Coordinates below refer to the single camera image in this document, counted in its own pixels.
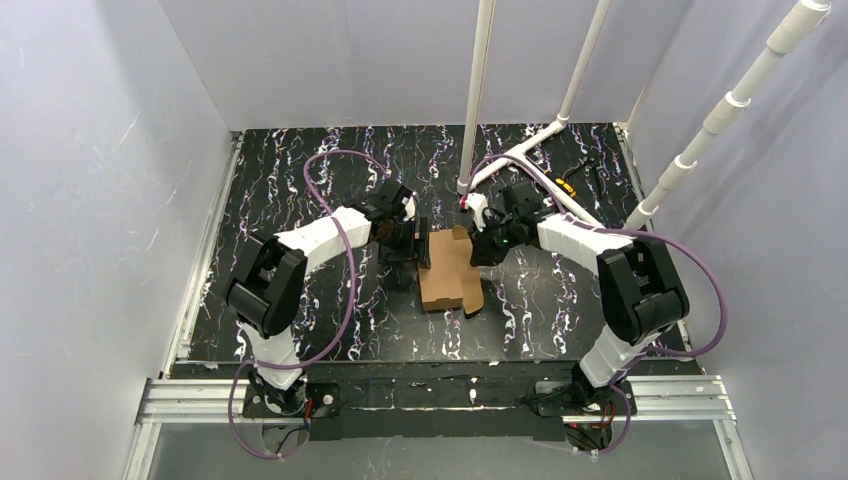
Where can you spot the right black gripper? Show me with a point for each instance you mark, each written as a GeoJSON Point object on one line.
{"type": "Point", "coordinates": [486, 240]}

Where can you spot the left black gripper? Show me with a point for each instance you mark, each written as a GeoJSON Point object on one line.
{"type": "Point", "coordinates": [404, 245]}

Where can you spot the brown cardboard box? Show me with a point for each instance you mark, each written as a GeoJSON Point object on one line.
{"type": "Point", "coordinates": [450, 282]}

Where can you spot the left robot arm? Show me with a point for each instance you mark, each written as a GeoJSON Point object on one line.
{"type": "Point", "coordinates": [266, 283]}

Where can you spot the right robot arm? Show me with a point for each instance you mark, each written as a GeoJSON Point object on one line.
{"type": "Point", "coordinates": [641, 293]}

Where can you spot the yellow black small tool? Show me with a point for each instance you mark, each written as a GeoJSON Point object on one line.
{"type": "Point", "coordinates": [566, 187]}

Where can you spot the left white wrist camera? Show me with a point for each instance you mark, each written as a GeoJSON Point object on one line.
{"type": "Point", "coordinates": [409, 204]}

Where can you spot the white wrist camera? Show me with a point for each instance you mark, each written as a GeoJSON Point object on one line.
{"type": "Point", "coordinates": [476, 206]}
{"type": "Point", "coordinates": [409, 204]}

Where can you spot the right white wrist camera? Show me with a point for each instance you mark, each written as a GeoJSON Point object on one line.
{"type": "Point", "coordinates": [476, 206]}

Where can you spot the aluminium rail frame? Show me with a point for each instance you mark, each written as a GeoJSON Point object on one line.
{"type": "Point", "coordinates": [388, 389]}

